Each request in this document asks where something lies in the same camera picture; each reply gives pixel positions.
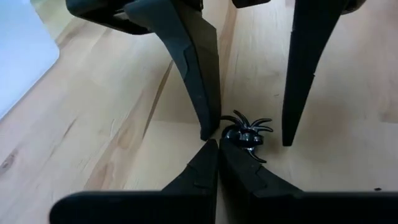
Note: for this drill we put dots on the black plastic spider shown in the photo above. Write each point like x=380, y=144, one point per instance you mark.
x=245, y=135

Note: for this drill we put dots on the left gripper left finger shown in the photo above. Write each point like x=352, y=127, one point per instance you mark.
x=186, y=205

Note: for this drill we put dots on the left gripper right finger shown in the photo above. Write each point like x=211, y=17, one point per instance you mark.
x=248, y=193

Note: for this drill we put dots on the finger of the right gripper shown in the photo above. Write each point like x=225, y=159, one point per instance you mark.
x=301, y=62
x=199, y=62

